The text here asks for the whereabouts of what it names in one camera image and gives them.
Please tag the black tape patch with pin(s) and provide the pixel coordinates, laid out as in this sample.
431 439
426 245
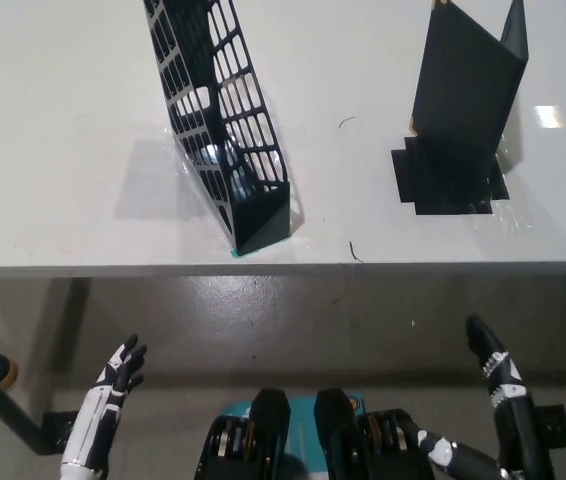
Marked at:
443 195

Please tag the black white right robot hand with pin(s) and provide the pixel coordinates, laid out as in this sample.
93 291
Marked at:
523 425

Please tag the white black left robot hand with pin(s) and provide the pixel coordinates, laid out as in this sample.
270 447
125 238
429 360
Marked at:
90 425

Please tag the black mesh file shelf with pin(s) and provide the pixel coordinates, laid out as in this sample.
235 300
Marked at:
263 220

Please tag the black perforated foot plate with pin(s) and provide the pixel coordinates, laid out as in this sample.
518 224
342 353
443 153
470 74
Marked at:
60 422

